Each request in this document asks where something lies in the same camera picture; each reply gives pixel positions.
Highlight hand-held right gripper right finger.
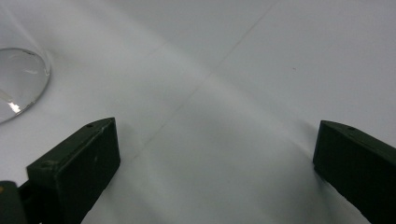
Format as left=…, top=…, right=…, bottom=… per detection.
left=312, top=119, right=396, bottom=224

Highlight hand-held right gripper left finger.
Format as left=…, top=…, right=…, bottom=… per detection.
left=18, top=117, right=121, bottom=224

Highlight clear glass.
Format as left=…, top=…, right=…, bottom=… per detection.
left=0, top=6, right=52, bottom=125

